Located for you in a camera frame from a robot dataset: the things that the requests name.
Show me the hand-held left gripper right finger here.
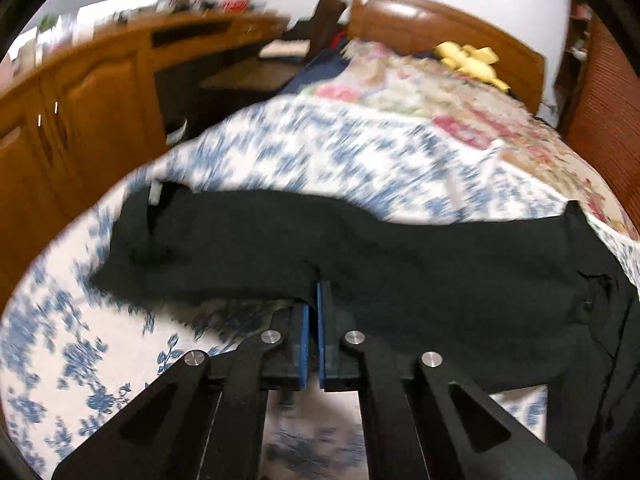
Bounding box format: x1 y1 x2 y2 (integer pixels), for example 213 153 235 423
315 281 576 480

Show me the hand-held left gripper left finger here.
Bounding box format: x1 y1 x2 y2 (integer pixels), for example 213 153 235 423
51 300 313 480

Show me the black coat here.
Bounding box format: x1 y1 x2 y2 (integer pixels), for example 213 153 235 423
90 180 640 480

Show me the blue floral bedspread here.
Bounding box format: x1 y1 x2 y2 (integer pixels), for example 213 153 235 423
0 92 640 480

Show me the pink floral quilt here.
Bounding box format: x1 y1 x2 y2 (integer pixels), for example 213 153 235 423
300 40 640 241

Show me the yellow plush toy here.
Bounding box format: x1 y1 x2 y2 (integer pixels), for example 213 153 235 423
432 41 511 92

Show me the dark chair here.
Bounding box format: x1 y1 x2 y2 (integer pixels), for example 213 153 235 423
305 0 348 61

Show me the wooden cabinet desk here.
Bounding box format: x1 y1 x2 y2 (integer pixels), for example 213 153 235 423
0 10 291 301

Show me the wooden headboard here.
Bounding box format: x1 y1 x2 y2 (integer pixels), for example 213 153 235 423
347 0 547 111

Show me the wooden louvered wardrobe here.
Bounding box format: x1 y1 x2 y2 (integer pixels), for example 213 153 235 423
555 2 640 211

